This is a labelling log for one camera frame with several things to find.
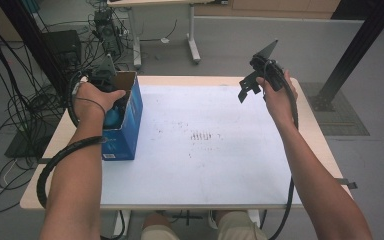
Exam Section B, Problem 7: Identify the white table mat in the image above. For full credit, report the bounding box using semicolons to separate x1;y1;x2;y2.
100;84;303;206

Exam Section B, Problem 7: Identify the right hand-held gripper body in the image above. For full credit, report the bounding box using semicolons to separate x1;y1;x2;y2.
249;39;286;93

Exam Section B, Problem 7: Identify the blue cardboard box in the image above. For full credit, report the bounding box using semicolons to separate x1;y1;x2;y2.
101;70;145;162

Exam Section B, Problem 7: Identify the black metal post with base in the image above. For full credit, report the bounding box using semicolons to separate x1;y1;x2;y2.
308;0;384;112

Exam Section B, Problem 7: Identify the black equipment box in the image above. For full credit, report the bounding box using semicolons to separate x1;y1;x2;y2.
42;29;83;68

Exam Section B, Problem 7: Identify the bundle of black floor cables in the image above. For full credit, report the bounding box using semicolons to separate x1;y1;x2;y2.
0;0;68;216

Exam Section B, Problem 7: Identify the white-legged desk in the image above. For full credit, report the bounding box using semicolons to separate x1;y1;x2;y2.
107;0;230;70

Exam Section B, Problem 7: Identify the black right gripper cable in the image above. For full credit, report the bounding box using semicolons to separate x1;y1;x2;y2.
262;59;300;240

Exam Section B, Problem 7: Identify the black tape tab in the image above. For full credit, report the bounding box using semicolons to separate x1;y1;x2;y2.
334;177;359;190

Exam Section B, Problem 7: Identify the black corrugated left gripper cable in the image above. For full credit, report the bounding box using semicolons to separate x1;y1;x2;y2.
35;71;107;210

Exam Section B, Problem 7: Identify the grey floor mat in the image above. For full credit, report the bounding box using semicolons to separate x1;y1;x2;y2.
300;81;371;137

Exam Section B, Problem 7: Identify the person's left leg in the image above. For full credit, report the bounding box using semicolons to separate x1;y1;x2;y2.
141;213;181;240

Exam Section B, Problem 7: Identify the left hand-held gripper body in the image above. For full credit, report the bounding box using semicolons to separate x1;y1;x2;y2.
89;54;118;94

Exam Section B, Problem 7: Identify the person's leg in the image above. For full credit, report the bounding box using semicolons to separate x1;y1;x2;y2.
141;213;181;240
212;210;270;240

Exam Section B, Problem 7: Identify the person's left hand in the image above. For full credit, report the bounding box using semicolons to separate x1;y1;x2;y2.
73;81;127;127

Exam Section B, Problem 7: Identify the person's right hand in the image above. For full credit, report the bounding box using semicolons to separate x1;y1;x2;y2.
255;69;299;127

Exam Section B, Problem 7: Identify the person's right leg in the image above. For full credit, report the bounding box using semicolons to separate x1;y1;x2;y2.
212;210;270;240

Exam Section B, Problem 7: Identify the thin black wrist band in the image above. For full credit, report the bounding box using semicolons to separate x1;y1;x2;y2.
75;97;107;118

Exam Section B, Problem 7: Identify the light blue plastic bottle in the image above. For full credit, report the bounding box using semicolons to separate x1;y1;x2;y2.
103;105;123;130

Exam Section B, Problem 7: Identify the computer tower with cables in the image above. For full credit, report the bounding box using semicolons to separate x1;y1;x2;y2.
92;7;125;57

